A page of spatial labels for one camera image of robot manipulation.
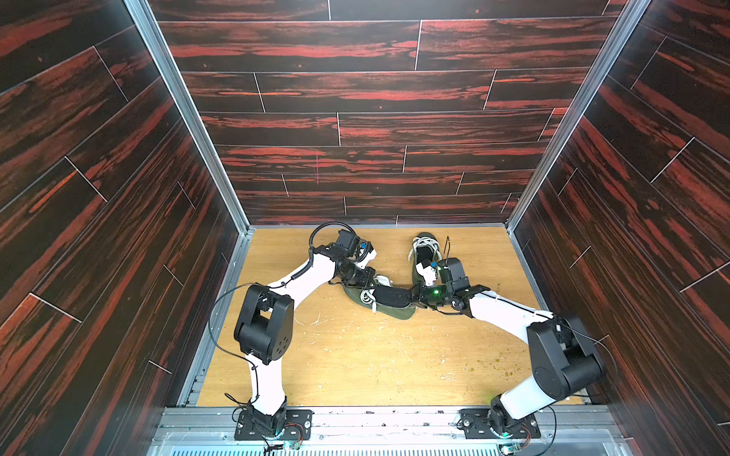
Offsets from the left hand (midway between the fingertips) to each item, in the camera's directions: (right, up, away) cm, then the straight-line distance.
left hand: (378, 286), depth 90 cm
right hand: (+8, -3, 0) cm, 9 cm away
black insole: (+5, -3, 0) cm, 6 cm away
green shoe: (+18, +16, +15) cm, 29 cm away
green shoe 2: (-4, -3, -1) cm, 6 cm away
